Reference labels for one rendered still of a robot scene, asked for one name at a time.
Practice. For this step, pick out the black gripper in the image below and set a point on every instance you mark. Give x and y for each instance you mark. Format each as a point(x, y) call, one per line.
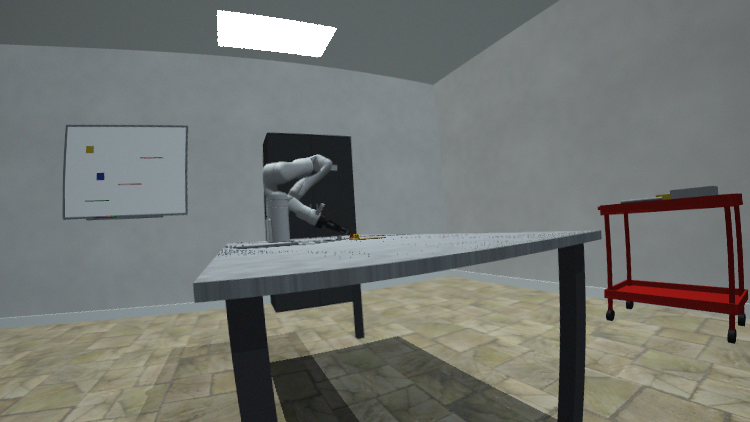
point(322, 220)

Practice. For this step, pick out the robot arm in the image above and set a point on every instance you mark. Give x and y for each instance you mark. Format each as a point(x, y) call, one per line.
point(278, 203)

